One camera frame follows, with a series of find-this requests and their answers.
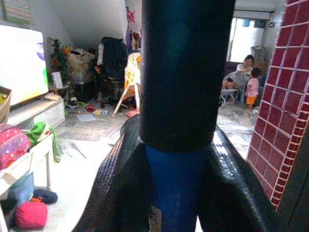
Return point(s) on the white paper sheet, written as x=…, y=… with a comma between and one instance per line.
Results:
x=85, y=117

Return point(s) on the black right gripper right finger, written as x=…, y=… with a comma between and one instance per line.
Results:
x=231, y=191

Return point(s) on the pile of toys and bags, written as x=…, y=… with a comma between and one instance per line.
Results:
x=79, y=62

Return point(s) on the framed wall picture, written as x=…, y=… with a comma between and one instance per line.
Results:
x=18, y=10

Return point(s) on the light blue bag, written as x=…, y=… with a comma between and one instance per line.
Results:
x=23, y=191

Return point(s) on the toddler in striped shirt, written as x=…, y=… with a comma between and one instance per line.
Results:
x=252, y=88

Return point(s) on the small red toy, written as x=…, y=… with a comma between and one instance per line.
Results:
x=89, y=108

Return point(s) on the dark clothes on rack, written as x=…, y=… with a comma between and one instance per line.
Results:
x=113, y=60

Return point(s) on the flat screen television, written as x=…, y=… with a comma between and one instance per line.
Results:
x=20, y=65

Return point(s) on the dark blue slipper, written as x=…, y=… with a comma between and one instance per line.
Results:
x=46, y=196

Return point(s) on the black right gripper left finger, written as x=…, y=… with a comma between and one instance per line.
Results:
x=118, y=188

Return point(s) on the red round cushion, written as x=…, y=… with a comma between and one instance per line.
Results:
x=31, y=215

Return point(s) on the white low table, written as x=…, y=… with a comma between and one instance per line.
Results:
x=26, y=164

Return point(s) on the white and orange high chair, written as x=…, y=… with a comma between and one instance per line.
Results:
x=131, y=79

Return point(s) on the pink hanging toy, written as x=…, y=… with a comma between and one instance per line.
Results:
x=130, y=15

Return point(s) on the pink polka dot bag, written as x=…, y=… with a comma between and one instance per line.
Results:
x=12, y=145

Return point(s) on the white television stand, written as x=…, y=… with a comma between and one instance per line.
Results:
x=38, y=111

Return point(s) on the red tiled pillar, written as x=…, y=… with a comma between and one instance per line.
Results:
x=282, y=96

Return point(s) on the small decorated christmas tree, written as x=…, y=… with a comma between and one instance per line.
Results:
x=58, y=61

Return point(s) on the bright window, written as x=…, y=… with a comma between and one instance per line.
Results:
x=248, y=38

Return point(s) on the seated adult person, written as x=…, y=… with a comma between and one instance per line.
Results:
x=237, y=75

